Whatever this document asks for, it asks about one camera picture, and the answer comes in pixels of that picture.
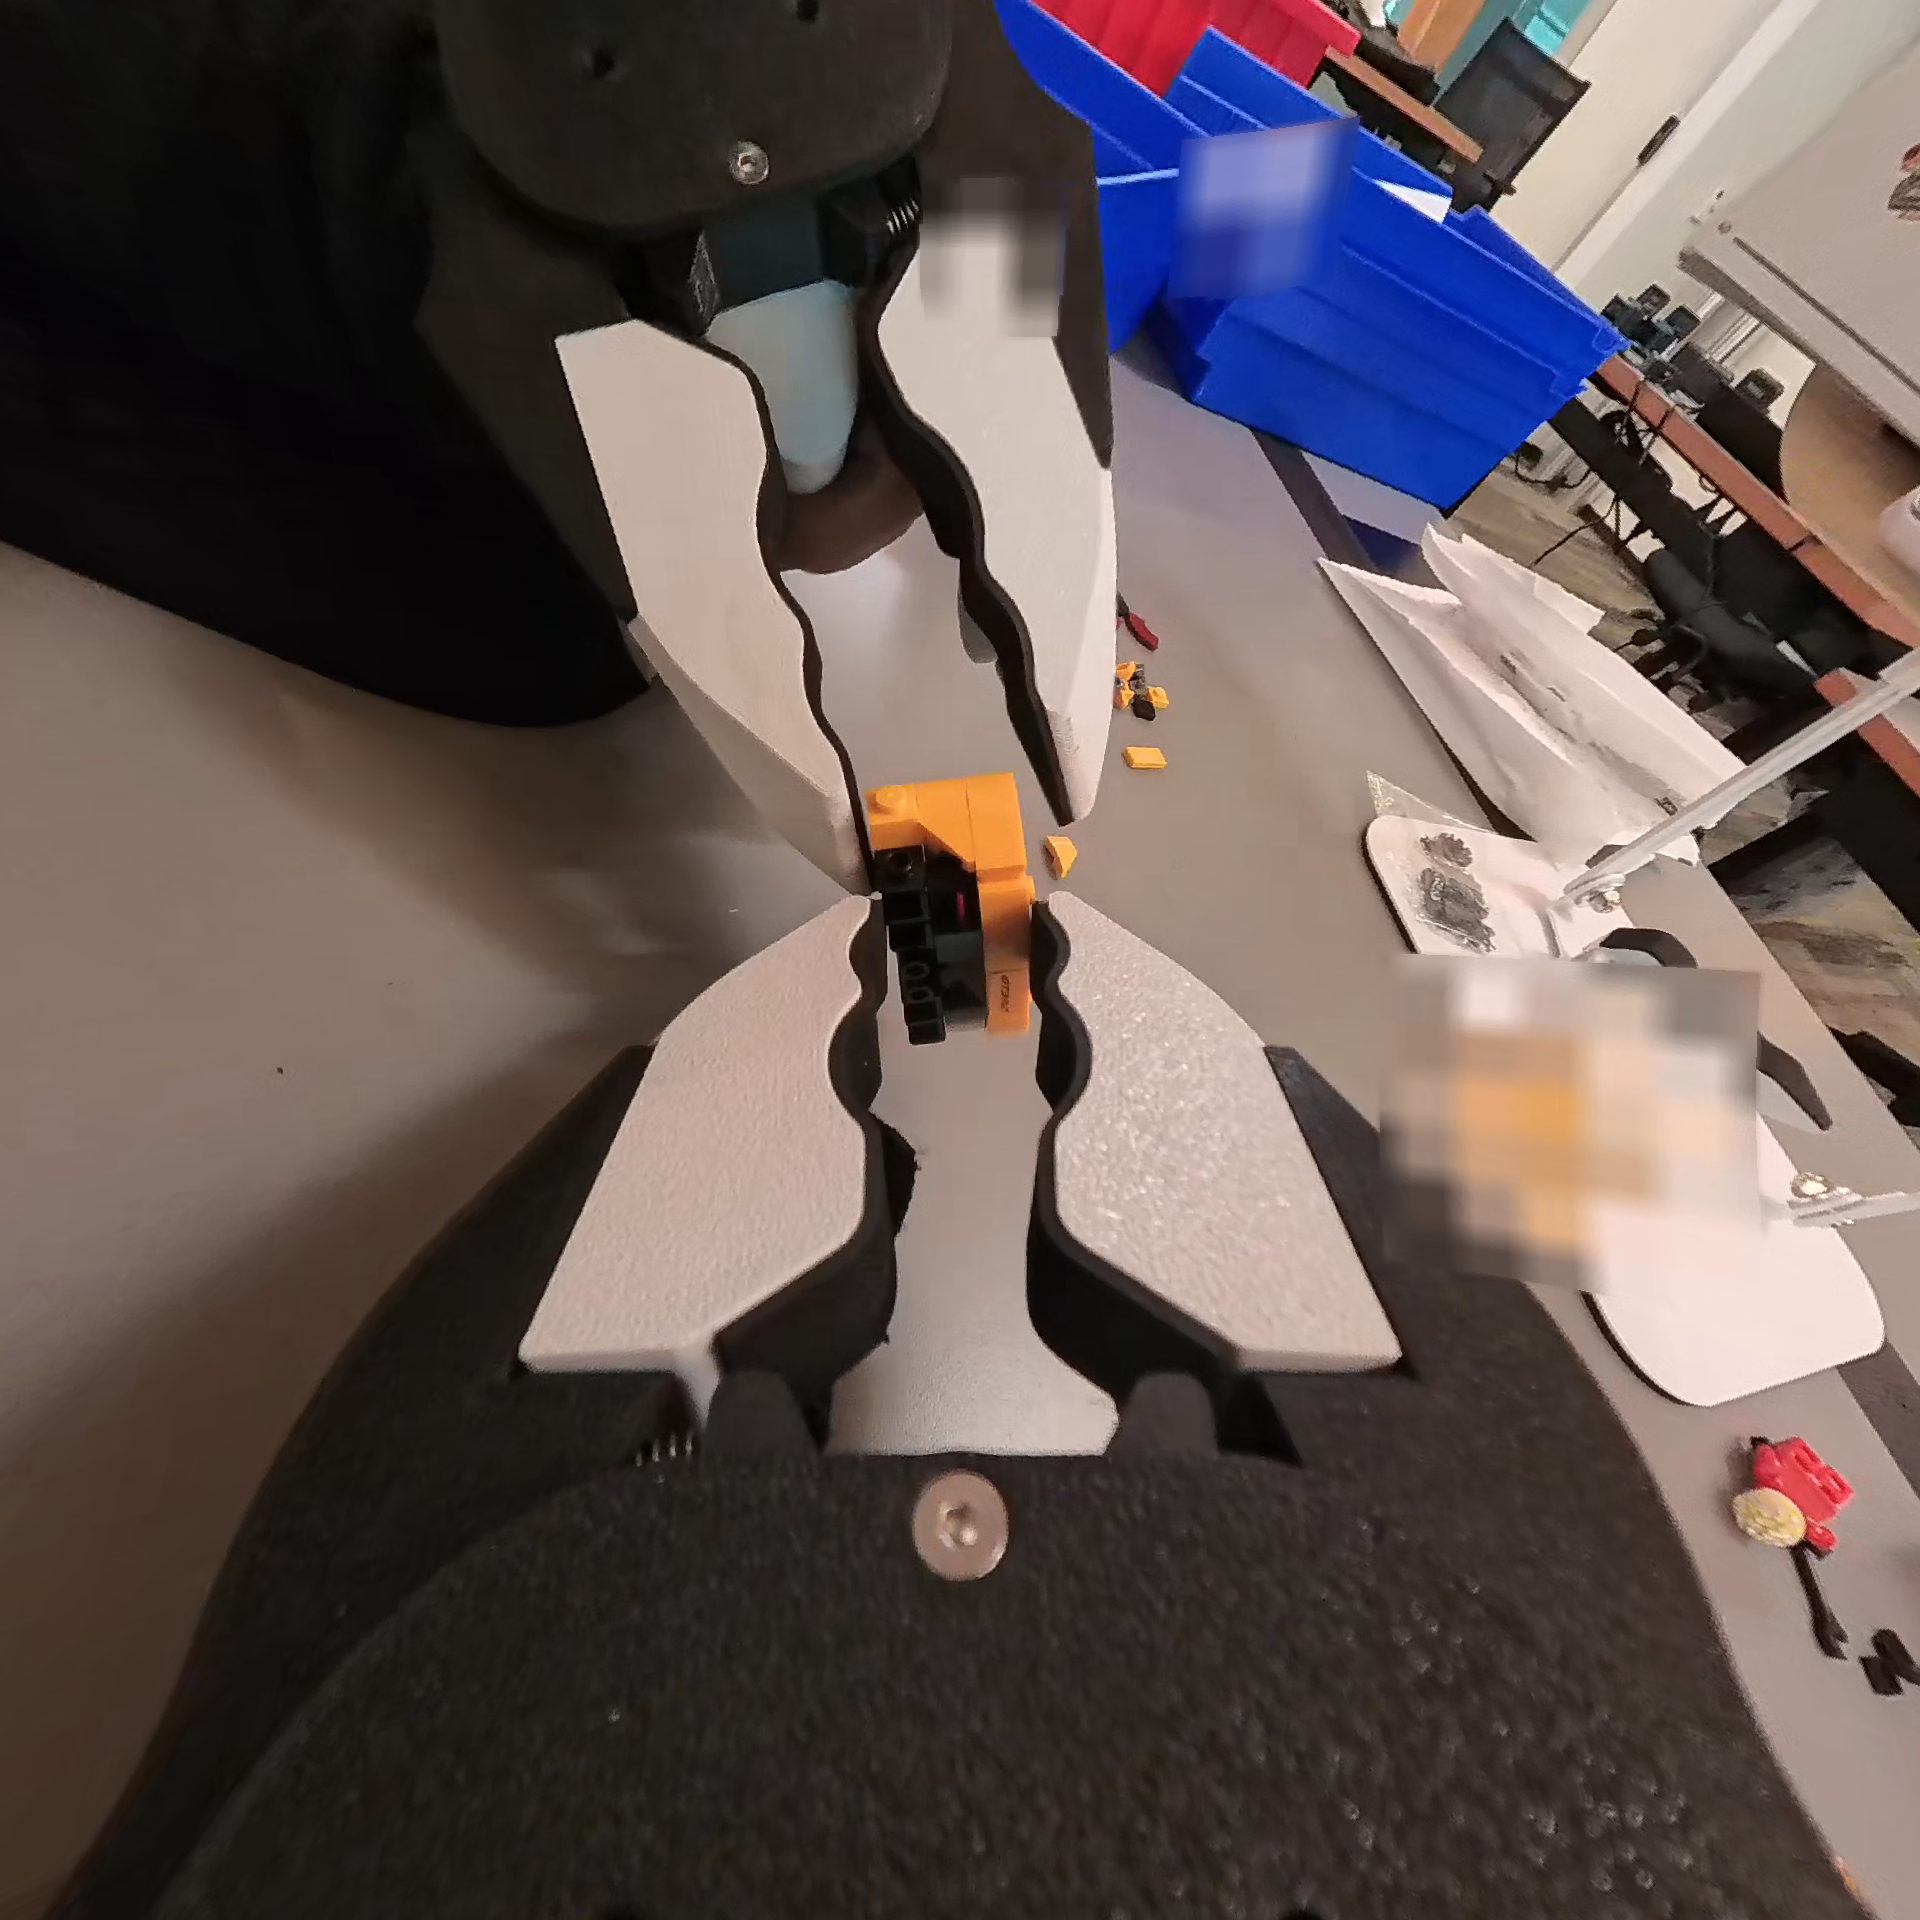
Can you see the blue plastic bin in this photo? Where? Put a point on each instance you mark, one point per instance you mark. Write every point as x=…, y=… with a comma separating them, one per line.
x=1121, y=222
x=1277, y=73
x=1394, y=391

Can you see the red lego minifigure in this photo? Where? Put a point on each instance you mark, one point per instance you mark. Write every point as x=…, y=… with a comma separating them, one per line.
x=1801, y=1480

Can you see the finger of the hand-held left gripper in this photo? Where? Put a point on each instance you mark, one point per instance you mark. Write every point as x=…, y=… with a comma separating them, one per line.
x=686, y=554
x=1037, y=572

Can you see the book stand with white base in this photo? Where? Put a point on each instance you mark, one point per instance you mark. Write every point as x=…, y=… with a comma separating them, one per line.
x=1724, y=1337

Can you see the lego instruction booklet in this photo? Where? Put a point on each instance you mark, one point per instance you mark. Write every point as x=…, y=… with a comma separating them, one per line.
x=1830, y=243

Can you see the person's left forearm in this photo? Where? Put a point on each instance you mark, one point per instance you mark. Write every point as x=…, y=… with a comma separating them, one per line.
x=223, y=375

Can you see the person's left hand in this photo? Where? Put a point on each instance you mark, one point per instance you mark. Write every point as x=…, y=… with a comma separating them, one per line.
x=846, y=534

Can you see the black lego wrench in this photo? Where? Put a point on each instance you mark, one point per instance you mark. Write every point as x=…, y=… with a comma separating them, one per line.
x=1817, y=1606

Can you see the clear bag of black parts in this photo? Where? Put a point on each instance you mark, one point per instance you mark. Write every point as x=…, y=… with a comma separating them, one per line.
x=1447, y=901

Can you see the white paper bag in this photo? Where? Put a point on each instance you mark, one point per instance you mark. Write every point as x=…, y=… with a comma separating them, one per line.
x=1504, y=576
x=1504, y=705

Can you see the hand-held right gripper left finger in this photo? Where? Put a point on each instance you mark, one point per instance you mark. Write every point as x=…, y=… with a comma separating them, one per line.
x=705, y=1187

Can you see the long wooden table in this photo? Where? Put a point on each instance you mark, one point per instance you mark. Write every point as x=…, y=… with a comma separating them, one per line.
x=1724, y=477

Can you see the red plastic bin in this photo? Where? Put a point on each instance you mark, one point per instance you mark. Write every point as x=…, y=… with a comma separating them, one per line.
x=1171, y=32

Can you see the orange and black lego assembly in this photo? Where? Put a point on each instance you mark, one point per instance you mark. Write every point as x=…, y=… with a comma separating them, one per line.
x=978, y=840

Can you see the pile of small lego pieces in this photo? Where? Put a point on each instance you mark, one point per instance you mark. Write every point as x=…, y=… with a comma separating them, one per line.
x=1142, y=694

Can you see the black office chair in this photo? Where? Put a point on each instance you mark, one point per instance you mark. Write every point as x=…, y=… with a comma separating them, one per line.
x=1724, y=627
x=1510, y=110

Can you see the small black lego piece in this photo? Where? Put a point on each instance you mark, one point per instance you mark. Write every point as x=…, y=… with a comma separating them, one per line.
x=1894, y=1667

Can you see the orange lego slope brick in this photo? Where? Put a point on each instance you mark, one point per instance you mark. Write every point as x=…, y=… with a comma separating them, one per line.
x=1057, y=855

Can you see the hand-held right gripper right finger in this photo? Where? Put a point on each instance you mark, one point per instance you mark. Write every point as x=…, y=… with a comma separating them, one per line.
x=1214, y=1187

